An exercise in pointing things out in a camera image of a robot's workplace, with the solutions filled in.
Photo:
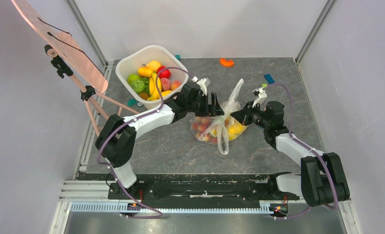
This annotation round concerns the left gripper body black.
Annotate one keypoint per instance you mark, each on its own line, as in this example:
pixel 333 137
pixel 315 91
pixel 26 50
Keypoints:
pixel 200 106

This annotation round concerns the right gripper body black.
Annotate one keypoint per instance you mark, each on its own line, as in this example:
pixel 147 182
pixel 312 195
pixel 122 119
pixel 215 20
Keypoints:
pixel 244 113

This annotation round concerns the clear plastic bag of fruits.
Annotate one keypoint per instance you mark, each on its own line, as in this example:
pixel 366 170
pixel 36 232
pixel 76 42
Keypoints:
pixel 222 129

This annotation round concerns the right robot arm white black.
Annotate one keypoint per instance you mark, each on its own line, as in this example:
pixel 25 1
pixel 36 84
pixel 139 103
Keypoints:
pixel 321 181

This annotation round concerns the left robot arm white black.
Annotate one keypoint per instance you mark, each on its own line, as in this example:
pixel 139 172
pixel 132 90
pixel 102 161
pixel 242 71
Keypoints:
pixel 116 140

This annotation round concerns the fake peach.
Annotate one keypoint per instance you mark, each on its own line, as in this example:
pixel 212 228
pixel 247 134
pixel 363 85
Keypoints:
pixel 166 84

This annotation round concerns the red fake apple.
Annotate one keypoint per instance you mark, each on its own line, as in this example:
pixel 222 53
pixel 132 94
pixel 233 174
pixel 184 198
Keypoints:
pixel 163 72

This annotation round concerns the yellow fake banana bunch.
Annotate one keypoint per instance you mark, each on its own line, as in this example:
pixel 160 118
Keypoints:
pixel 154 87

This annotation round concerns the orange yellow fake mango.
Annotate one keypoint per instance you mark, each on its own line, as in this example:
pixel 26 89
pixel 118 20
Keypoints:
pixel 145 72

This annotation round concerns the green fake custard apple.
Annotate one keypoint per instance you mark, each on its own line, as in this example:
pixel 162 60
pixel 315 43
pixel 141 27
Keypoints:
pixel 138 85

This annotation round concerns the blue toy brick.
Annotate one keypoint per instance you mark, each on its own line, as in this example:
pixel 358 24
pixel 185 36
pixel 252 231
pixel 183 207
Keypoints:
pixel 269 79

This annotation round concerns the orange curved toy block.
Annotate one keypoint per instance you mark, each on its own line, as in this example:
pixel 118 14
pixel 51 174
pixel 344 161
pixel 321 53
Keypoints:
pixel 226 62

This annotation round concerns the teal toy piece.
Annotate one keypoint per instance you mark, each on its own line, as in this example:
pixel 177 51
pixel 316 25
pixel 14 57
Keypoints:
pixel 132 102

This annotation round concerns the white plastic basket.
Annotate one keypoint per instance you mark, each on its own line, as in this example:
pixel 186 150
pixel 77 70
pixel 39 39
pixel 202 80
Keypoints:
pixel 132 63

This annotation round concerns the pink tripod stand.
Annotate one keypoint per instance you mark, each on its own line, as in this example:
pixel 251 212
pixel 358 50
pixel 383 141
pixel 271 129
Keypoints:
pixel 87 91

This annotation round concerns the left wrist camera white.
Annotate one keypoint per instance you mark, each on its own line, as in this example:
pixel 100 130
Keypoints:
pixel 202 83

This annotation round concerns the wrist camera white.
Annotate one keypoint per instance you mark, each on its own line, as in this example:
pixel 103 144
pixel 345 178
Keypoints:
pixel 260 95
pixel 202 83

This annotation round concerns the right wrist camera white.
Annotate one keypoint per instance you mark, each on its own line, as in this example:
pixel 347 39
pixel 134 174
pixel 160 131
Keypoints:
pixel 260 95

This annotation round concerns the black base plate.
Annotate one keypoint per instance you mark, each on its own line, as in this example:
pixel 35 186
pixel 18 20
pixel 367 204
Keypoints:
pixel 151 187

